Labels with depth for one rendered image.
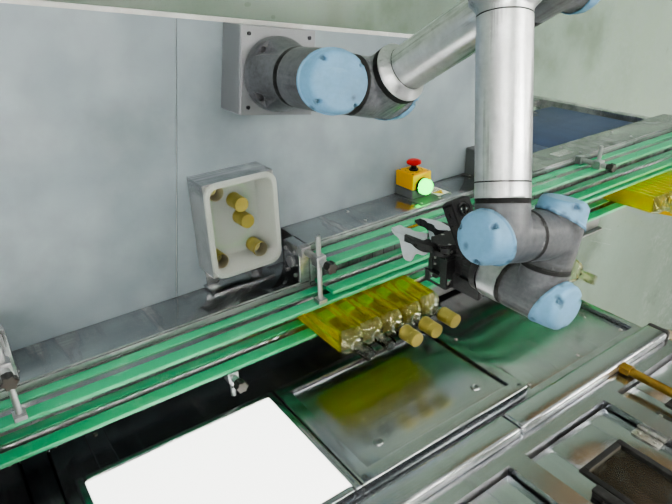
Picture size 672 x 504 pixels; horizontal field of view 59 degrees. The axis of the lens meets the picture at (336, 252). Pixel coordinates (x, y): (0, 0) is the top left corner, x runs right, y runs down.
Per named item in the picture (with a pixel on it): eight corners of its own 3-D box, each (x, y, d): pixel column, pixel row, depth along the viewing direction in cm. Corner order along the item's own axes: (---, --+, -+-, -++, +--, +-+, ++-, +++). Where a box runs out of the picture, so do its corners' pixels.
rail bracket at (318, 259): (298, 291, 142) (328, 313, 133) (295, 227, 135) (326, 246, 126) (309, 287, 144) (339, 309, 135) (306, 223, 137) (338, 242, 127)
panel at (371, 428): (77, 491, 115) (136, 636, 89) (74, 479, 113) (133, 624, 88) (423, 329, 161) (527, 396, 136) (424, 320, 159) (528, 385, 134)
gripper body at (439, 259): (420, 278, 108) (470, 305, 100) (422, 235, 105) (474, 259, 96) (450, 265, 112) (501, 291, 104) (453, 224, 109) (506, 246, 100)
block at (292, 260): (282, 273, 147) (298, 285, 142) (280, 239, 143) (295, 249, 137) (295, 269, 149) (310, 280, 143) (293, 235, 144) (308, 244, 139)
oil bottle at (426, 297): (369, 287, 157) (425, 323, 141) (369, 269, 155) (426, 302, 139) (386, 281, 160) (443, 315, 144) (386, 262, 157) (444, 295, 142)
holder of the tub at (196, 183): (202, 286, 142) (216, 299, 136) (186, 176, 130) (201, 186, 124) (265, 265, 151) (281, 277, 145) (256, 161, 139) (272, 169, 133)
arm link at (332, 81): (279, 40, 111) (320, 42, 101) (336, 51, 119) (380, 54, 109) (272, 106, 115) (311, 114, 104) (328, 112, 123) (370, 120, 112)
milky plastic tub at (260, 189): (199, 268, 139) (215, 282, 133) (186, 176, 129) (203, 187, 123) (264, 247, 148) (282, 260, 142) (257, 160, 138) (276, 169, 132)
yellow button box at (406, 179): (394, 192, 168) (412, 200, 163) (394, 167, 165) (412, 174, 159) (412, 187, 172) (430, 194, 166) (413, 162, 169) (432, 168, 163)
